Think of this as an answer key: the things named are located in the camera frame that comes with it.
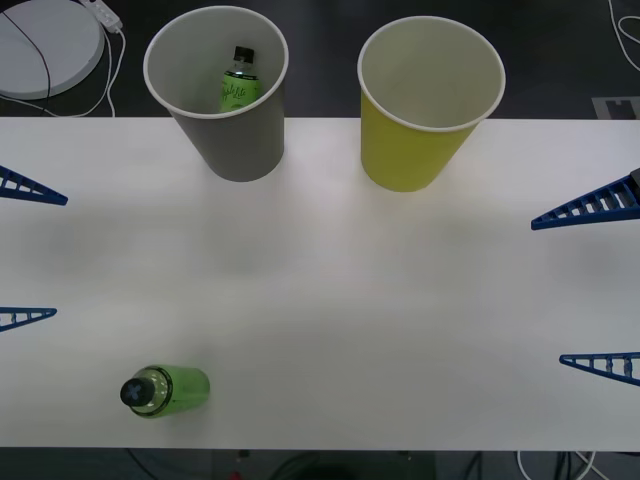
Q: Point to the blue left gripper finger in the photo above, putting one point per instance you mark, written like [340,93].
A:
[47,313]
[59,199]

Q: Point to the yellow-green plastic waste bin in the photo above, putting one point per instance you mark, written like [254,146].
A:
[400,160]

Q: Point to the white round disc base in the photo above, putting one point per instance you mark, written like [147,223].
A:
[65,50]

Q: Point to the grey plastic waste bin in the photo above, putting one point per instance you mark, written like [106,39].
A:
[240,150]

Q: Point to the grey floor plate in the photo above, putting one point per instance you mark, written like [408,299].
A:
[600,107]

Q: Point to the white power strip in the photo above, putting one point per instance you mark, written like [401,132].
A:
[107,15]

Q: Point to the green bottle with black cap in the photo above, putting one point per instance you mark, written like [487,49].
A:
[240,90]
[185,387]

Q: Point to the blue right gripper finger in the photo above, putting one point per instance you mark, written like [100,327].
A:
[570,360]
[550,220]

